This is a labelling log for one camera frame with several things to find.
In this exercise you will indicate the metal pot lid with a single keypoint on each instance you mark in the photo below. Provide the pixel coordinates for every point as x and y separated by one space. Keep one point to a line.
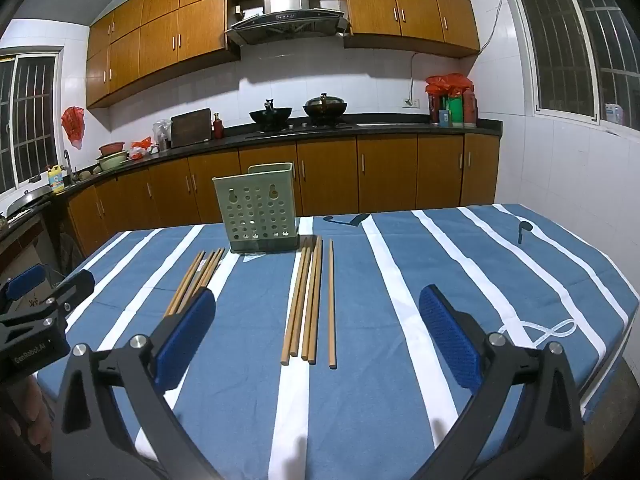
27 200

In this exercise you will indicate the green basin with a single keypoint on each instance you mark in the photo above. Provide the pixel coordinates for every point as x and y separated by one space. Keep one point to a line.
112 162

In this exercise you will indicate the red basin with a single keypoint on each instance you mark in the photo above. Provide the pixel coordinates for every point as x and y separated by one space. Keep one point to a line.
112 149

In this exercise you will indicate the white wall socket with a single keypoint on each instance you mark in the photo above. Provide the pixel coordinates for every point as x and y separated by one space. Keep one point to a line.
410 103

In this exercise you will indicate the clear plastic bag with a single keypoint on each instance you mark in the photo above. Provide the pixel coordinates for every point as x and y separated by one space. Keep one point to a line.
162 135

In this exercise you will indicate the large barred window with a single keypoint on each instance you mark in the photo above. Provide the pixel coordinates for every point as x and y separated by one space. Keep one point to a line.
575 40

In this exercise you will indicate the yellow detergent bottle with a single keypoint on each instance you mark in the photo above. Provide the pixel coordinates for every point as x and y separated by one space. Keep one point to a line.
56 180

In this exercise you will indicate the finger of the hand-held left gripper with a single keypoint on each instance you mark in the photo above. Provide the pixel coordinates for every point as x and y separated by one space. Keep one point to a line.
25 280
75 285

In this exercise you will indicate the dark cutting board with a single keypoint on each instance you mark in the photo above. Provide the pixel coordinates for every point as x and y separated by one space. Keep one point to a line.
191 127

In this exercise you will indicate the dark red bottle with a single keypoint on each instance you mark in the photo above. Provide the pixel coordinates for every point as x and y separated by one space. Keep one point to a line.
470 109

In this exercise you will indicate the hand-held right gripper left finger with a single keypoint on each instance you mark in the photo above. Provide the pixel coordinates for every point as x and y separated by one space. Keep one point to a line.
185 340

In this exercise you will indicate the hanging red plastic bag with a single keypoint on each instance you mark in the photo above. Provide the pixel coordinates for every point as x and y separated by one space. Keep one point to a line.
73 125

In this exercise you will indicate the steel range hood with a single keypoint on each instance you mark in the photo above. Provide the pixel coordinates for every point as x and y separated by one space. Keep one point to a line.
287 17

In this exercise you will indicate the blue white striped tablecloth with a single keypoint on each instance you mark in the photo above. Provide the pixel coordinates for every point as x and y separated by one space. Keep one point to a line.
400 270

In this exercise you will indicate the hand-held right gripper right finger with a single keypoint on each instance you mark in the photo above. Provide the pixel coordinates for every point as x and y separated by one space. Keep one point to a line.
450 340

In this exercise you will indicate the green bottle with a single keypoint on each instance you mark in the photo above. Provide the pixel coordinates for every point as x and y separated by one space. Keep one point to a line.
455 111

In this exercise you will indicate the green perforated utensil holder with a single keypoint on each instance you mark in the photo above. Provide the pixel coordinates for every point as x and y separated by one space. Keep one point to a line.
255 210

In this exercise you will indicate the black wok with lid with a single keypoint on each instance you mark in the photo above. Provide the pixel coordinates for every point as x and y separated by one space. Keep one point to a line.
324 108

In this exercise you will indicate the wooden wall cabinets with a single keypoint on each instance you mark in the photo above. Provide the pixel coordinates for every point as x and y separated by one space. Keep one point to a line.
400 5

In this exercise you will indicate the person's left hand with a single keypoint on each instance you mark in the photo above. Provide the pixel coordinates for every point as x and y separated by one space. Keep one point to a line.
27 410

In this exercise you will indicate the wooden base cabinets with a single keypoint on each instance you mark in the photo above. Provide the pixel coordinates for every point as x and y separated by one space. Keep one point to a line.
385 175

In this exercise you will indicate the red bags over bottles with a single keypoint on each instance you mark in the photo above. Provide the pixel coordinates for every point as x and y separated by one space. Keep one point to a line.
447 84

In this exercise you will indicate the black kitchen countertop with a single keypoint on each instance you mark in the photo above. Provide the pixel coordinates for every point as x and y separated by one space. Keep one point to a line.
400 128

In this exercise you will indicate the small red bottle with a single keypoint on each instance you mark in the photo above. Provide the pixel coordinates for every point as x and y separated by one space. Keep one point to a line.
218 127

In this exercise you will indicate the wooden chopstick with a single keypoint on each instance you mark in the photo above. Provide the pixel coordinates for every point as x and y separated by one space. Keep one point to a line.
310 295
185 281
194 279
316 300
200 276
212 267
206 272
294 300
331 305

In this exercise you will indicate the metal faucet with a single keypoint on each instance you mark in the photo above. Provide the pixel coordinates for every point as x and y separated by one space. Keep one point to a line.
67 160

